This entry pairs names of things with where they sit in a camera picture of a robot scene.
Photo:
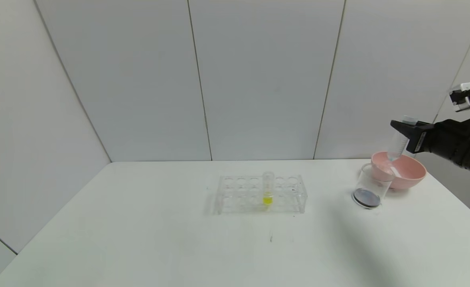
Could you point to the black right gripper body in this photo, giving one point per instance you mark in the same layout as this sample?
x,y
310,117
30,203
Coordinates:
x,y
419,141

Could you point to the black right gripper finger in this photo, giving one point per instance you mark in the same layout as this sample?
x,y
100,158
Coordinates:
x,y
416,137

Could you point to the test tube with blue pigment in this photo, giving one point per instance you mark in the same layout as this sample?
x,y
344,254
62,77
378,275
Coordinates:
x,y
397,147

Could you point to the test tube with red pigment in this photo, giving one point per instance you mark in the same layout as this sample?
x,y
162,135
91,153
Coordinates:
x,y
395,171

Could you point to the test tube with yellow pigment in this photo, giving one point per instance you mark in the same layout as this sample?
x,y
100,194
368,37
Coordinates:
x,y
267,191

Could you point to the clear plastic test tube rack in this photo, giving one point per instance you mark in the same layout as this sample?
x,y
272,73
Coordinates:
x,y
243,203

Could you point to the pink bowl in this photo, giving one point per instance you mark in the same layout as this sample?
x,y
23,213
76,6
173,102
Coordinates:
x,y
410,175

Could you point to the clear glass beaker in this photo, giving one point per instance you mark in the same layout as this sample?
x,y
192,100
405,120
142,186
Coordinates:
x,y
368,193

